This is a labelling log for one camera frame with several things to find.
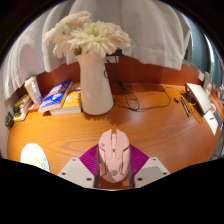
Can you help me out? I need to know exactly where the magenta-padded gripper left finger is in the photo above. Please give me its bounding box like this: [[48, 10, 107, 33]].
[[57, 143, 101, 189]]

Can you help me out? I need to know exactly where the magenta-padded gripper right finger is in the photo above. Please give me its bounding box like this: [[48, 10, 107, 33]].
[[128, 143, 171, 190]]

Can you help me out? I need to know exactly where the pink computer mouse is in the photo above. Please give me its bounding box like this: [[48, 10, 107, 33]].
[[97, 128, 132, 184]]

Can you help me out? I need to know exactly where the round cartoon print mouse pad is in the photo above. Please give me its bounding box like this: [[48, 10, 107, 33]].
[[20, 142, 51, 173]]

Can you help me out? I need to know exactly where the orange cover book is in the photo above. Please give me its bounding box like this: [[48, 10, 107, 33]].
[[49, 87, 83, 116]]

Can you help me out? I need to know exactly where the black pen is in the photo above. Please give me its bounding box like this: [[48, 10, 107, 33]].
[[179, 96, 191, 118]]

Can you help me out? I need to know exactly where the flat red-brown book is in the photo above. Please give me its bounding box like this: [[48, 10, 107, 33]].
[[28, 102, 43, 113]]

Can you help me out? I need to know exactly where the blue cover book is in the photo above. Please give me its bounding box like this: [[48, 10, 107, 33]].
[[37, 79, 74, 114]]

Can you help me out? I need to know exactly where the white paper sheet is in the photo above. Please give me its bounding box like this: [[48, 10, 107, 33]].
[[203, 109, 220, 136]]

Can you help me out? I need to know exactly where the white and yellow book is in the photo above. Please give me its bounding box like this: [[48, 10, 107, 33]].
[[13, 108, 31, 122]]

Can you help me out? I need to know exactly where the black spine book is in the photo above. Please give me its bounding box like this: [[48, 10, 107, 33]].
[[13, 100, 33, 116]]

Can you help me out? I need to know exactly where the clear spray bottle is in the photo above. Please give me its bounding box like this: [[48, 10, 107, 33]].
[[35, 89, 44, 103]]

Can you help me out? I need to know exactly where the white ceramic vase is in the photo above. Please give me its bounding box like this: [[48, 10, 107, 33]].
[[75, 53, 114, 116]]

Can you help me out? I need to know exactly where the yellow and black book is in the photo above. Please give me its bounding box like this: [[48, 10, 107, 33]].
[[13, 93, 31, 108]]

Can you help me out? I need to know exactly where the white lidded tumbler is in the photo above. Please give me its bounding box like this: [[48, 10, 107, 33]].
[[23, 75, 42, 106]]

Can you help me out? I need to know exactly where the window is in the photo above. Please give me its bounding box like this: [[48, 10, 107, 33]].
[[184, 16, 224, 88]]

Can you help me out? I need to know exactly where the white flower bouquet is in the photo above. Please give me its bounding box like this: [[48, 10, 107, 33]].
[[43, 10, 132, 60]]

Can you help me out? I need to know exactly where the white curtain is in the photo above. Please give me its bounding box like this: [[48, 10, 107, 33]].
[[1, 0, 193, 101]]

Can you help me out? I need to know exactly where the black cable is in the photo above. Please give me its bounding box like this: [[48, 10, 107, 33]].
[[104, 54, 173, 113]]

